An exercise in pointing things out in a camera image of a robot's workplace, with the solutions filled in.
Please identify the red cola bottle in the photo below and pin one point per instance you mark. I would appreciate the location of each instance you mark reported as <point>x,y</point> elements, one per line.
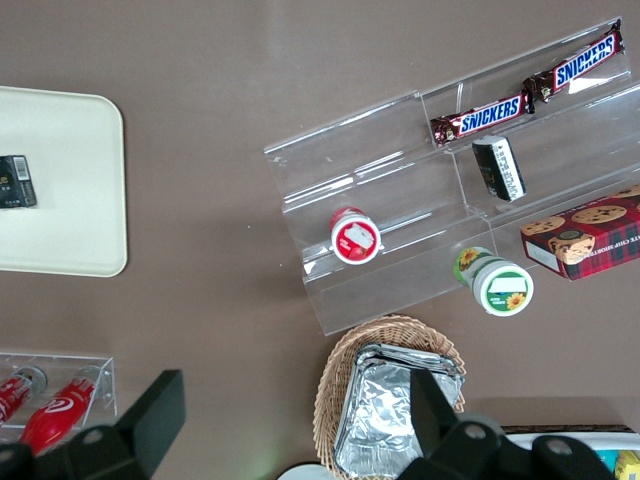
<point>62,407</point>
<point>17,395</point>

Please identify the small black white box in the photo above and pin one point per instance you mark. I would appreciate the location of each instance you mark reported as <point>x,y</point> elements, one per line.
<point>497,167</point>

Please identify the red lid yogurt cup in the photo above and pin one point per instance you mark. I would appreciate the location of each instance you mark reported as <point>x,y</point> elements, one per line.
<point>356,239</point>

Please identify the Snickers chocolate bar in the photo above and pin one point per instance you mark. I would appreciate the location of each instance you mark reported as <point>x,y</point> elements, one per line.
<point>582,62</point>
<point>487,117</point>

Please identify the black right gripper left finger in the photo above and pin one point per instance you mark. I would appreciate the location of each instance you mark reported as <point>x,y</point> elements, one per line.
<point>150,425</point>

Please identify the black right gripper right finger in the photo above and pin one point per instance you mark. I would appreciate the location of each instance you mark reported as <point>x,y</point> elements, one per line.
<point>435,425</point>

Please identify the teal snack packet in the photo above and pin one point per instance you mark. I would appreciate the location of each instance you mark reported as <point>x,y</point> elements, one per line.
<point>607,457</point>

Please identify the white rectangular plastic tray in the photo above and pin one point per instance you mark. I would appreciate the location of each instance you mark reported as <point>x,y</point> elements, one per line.
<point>622,441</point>

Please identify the red plaid cookie box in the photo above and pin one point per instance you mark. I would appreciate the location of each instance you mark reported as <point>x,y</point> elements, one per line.
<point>600,235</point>

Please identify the clear acrylic bottle rack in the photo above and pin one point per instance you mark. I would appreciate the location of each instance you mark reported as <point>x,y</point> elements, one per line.
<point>107,395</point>

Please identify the beige rectangular serving tray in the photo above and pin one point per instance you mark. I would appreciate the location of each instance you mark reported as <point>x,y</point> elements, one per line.
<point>65,200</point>

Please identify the aluminium foil container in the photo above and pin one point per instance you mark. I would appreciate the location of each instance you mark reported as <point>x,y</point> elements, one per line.
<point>400,349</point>
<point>380,415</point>

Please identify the clear acrylic stepped shelf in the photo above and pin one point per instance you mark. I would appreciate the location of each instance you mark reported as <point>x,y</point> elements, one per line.
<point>575,130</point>
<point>350,165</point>

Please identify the yellow snack packet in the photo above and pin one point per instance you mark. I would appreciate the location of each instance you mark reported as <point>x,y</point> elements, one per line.
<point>630,465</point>

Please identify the light oval wicker basket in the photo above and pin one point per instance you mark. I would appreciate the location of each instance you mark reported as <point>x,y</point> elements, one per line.
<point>330,380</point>

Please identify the green sunflower lid cup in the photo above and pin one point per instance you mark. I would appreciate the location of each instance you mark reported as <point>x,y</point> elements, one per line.
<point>500,287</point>

